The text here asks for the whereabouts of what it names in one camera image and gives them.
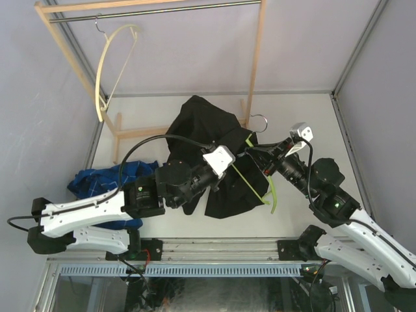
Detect camera cable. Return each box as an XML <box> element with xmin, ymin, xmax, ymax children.
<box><xmin>6</xmin><ymin>135</ymin><xmax>211</xmax><ymax>233</ymax></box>
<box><xmin>300</xmin><ymin>139</ymin><xmax>416</xmax><ymax>261</ymax></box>

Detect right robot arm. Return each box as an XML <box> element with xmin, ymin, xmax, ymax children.
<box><xmin>244</xmin><ymin>138</ymin><xmax>415</xmax><ymax>311</ymax></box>

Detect blue plaid shirt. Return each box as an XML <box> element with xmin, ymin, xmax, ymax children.
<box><xmin>67</xmin><ymin>161</ymin><xmax>159</xmax><ymax>230</ymax></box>

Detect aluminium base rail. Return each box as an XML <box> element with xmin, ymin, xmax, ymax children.
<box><xmin>47</xmin><ymin>236</ymin><xmax>402</xmax><ymax>263</ymax></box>

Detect black mounting plate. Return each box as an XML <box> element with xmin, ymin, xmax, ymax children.
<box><xmin>105</xmin><ymin>239</ymin><xmax>163</xmax><ymax>261</ymax></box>
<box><xmin>277</xmin><ymin>240</ymin><xmax>310</xmax><ymax>261</ymax></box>

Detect green hanger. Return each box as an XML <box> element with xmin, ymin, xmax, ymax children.
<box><xmin>231</xmin><ymin>113</ymin><xmax>277</xmax><ymax>215</ymax></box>

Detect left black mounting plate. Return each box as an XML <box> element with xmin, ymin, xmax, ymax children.
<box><xmin>105</xmin><ymin>239</ymin><xmax>163</xmax><ymax>261</ymax></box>

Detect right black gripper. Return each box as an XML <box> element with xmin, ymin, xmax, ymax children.
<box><xmin>247</xmin><ymin>136</ymin><xmax>317</xmax><ymax>199</ymax></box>

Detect grey slotted cable duct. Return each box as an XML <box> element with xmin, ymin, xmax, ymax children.
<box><xmin>59</xmin><ymin>263</ymin><xmax>318</xmax><ymax>278</ymax></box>

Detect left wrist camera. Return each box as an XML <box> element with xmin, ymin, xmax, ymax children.
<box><xmin>202</xmin><ymin>145</ymin><xmax>235</xmax><ymax>179</ymax></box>

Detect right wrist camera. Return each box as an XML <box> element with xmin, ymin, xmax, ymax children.
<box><xmin>285</xmin><ymin>122</ymin><xmax>313</xmax><ymax>157</ymax></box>

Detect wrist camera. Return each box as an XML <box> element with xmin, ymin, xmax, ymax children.
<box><xmin>202</xmin><ymin>145</ymin><xmax>235</xmax><ymax>179</ymax></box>
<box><xmin>285</xmin><ymin>122</ymin><xmax>313</xmax><ymax>157</ymax></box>

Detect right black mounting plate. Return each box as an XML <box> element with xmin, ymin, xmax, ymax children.
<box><xmin>277</xmin><ymin>240</ymin><xmax>310</xmax><ymax>261</ymax></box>

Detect black shirt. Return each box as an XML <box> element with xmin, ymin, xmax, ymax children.
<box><xmin>166</xmin><ymin>96</ymin><xmax>269</xmax><ymax>219</ymax></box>

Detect wooden clothes rack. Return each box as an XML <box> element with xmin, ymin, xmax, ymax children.
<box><xmin>34</xmin><ymin>1</ymin><xmax>267</xmax><ymax>163</ymax></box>

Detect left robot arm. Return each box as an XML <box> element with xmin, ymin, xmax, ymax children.
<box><xmin>27</xmin><ymin>161</ymin><xmax>228</xmax><ymax>260</ymax></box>

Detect left camera cable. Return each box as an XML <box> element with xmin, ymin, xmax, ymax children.
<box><xmin>6</xmin><ymin>135</ymin><xmax>211</xmax><ymax>233</ymax></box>

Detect right camera cable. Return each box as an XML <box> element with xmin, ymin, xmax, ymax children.
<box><xmin>300</xmin><ymin>139</ymin><xmax>416</xmax><ymax>261</ymax></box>

